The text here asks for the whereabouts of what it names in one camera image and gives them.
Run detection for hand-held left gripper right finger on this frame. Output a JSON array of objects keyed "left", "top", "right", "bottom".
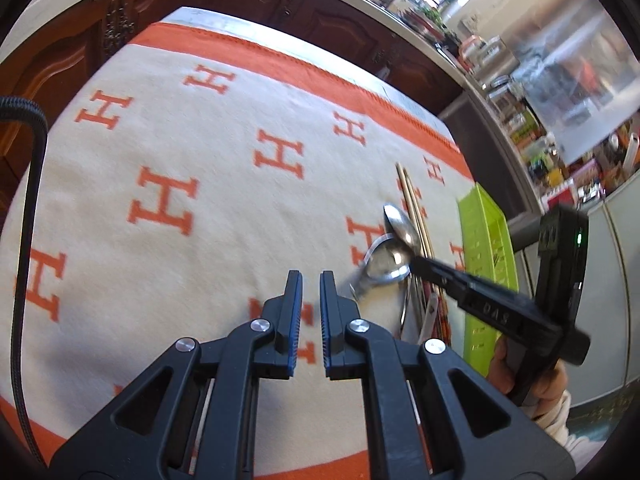
[{"left": 319, "top": 270, "right": 577, "bottom": 480}]

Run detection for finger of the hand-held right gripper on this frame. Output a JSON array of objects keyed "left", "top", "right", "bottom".
[{"left": 409, "top": 255, "right": 567, "bottom": 347}]

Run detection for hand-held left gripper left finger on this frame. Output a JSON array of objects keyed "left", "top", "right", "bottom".
[{"left": 50, "top": 270, "right": 304, "bottom": 480}]

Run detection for green plastic utensil tray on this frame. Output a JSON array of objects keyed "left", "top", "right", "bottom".
[{"left": 456, "top": 182, "right": 521, "bottom": 377}]

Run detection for short broad-handled metal spoon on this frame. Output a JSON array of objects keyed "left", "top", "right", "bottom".
[{"left": 349, "top": 239, "right": 414, "bottom": 302}]

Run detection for large metal spoon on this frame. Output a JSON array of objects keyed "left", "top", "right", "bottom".
[{"left": 382, "top": 202, "right": 426, "bottom": 341}]

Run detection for person's right forearm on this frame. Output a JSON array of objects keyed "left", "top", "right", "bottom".
[{"left": 531, "top": 391, "right": 609, "bottom": 457}]

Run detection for person's right hand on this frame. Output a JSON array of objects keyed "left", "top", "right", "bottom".
[{"left": 487, "top": 342, "right": 572, "bottom": 419}]

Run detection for group of condiment bottles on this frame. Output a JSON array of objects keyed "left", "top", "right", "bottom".
[{"left": 460, "top": 35, "right": 640, "bottom": 207}]

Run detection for orange and beige printed blanket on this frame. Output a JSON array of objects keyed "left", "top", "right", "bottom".
[{"left": 0, "top": 21, "right": 476, "bottom": 477}]

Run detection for brushed metal appliance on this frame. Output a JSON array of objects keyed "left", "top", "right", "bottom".
[{"left": 439, "top": 92, "right": 542, "bottom": 261}]

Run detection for clear plastic sheet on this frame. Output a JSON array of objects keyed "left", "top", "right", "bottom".
[{"left": 500, "top": 0, "right": 640, "bottom": 162}]

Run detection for white kitchen countertop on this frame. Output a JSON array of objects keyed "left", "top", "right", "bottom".
[{"left": 0, "top": 0, "right": 547, "bottom": 213}]

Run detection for dark wooden kitchen cabinets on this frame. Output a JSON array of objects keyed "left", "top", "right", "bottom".
[{"left": 0, "top": 0, "right": 467, "bottom": 201}]

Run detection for black braided cable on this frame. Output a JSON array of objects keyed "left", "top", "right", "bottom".
[{"left": 0, "top": 96, "right": 51, "bottom": 467}]

